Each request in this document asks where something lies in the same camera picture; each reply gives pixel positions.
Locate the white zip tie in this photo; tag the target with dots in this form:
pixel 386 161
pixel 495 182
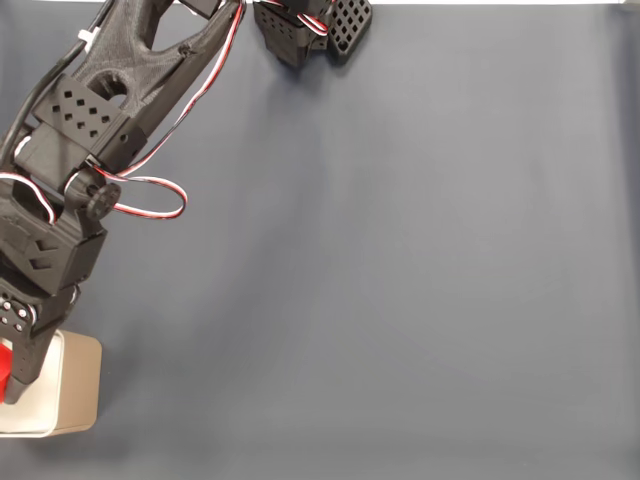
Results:
pixel 88 38

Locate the beige box with white inside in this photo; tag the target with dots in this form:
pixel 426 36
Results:
pixel 75 390

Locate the red cube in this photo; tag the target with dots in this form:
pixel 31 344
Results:
pixel 4 365

